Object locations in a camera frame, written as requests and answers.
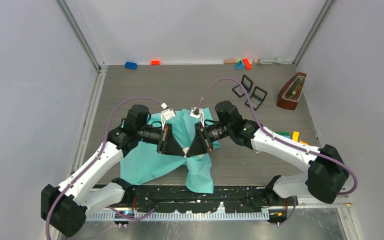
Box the black brooch display case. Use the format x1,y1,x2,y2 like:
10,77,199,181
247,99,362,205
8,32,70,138
244,86,268,111

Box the stacked green blue grey bricks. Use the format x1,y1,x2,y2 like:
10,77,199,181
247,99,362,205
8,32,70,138
275,131,292,139

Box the teal toy block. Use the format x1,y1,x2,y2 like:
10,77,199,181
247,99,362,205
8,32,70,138
234,60,246,70

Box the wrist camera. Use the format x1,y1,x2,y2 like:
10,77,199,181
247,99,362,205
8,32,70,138
189,106,205,127
160,102,176,128

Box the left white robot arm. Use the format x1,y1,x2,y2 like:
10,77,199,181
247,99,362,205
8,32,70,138
40,104,185,240

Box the small orange toy brick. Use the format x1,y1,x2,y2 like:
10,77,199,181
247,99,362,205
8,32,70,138
150,60,161,65

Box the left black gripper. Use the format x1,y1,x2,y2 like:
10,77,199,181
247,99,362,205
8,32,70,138
137,123,185,157

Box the blue toy brick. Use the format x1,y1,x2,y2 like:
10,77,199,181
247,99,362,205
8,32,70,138
124,61,138,70

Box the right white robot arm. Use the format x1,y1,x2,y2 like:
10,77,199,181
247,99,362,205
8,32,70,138
186,100,351,205

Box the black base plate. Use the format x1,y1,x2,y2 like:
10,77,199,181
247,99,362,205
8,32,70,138
112,185,294,214

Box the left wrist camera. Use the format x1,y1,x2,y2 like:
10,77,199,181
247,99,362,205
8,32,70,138
160,102,176,128

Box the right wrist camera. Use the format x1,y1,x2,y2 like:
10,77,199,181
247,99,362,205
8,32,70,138
189,106,205,127

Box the orange-red toy brick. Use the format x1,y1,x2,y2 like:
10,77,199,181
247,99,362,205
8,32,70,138
242,58,252,70

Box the wooden toy block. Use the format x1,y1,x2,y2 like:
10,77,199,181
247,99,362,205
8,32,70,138
223,59,240,64

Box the yellow arch toy block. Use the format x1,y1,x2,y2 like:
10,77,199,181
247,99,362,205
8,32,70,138
291,131,300,142

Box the brown wooden metronome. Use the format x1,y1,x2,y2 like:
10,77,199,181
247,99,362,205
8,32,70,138
276,72,307,111

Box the colourful stacked toy blocks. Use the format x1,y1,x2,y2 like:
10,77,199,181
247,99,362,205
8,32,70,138
299,140,309,145

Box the silver round brooch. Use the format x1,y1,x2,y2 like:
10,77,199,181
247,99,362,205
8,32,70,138
183,147,190,158

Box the black case with gold brooch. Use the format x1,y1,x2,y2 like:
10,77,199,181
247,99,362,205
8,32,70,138
231,74,254,98

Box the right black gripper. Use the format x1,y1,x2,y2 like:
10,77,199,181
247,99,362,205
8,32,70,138
187,120,233,157

